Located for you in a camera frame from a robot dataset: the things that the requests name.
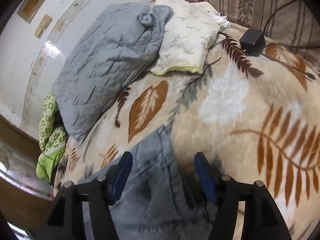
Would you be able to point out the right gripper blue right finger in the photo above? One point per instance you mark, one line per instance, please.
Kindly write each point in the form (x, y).
(262, 217)

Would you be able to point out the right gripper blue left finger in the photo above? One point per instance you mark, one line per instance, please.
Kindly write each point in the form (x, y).
(66, 218)

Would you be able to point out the grey-blue denim jeans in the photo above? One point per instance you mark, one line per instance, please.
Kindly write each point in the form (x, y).
(158, 201)

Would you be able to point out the wooden mirrored wardrobe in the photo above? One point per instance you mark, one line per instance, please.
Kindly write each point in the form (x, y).
(25, 199)

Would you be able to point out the green patterned quilt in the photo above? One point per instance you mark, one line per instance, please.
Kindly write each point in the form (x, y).
(52, 138)

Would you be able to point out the beige leaf-print blanket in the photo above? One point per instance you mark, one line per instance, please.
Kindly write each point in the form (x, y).
(255, 119)

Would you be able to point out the black power adapter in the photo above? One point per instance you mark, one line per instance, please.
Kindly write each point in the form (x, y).
(253, 42)

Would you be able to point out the grey quilted pillow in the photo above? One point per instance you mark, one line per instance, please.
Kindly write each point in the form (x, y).
(121, 44)

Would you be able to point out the cream floral pillow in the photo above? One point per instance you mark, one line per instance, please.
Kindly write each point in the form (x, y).
(188, 35)

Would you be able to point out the striped brown floral cushion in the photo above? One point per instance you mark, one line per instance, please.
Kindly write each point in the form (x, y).
(285, 21)

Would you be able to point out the framed wall picture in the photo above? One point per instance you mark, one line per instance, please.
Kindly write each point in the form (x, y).
(29, 8)

